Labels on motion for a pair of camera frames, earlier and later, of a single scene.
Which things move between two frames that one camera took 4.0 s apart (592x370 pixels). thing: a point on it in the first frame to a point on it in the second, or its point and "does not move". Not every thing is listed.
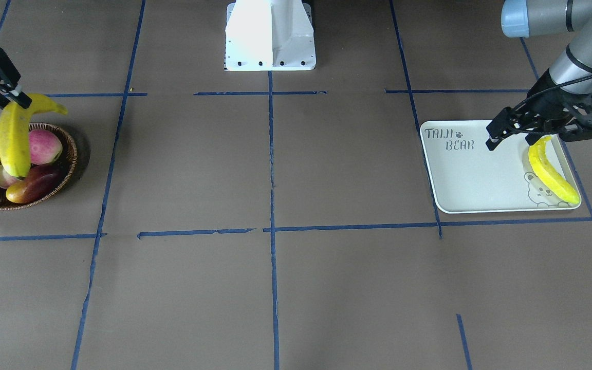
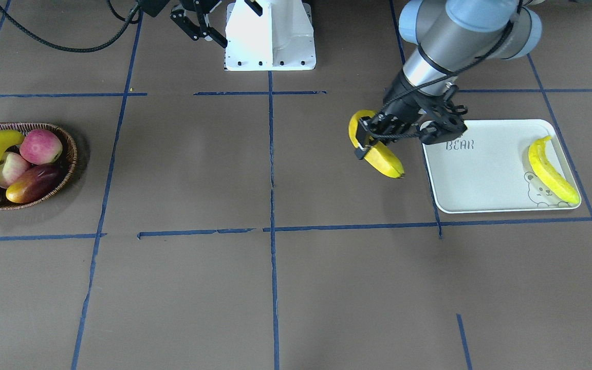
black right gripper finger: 22,99 to 255,6
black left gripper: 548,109 to 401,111
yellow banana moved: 560,184 does not move
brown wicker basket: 66,162 does not move
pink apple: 44,147 does not move
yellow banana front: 14,132 to 380,154
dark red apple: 42,181 does not move
